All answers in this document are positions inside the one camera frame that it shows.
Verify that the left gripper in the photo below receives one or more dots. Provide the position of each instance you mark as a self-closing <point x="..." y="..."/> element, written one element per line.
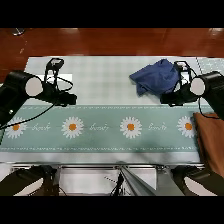
<point x="65" y="98"/>

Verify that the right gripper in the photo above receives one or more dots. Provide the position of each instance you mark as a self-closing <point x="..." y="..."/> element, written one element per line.
<point x="175" y="98"/>

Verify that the blue T-shirt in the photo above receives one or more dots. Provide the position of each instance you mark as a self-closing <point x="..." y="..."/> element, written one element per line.
<point x="156" y="77"/>

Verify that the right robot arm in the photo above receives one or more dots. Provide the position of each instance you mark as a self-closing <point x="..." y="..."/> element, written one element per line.
<point x="213" y="88"/>

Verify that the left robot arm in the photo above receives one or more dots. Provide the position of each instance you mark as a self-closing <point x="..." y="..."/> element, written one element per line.
<point x="15" y="90"/>

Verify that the brown garment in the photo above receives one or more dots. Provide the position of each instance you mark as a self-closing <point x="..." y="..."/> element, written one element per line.
<point x="211" y="140"/>

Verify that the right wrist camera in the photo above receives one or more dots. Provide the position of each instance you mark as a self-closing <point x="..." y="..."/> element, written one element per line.
<point x="181" y="65"/>

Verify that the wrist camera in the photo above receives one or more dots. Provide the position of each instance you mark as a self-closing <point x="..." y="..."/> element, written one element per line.
<point x="54" y="63"/>
<point x="181" y="65"/>

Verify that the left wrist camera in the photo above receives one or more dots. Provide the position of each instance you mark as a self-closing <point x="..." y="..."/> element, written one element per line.
<point x="54" y="63"/>

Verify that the silver frame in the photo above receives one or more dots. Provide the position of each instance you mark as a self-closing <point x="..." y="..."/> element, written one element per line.
<point x="143" y="185"/>

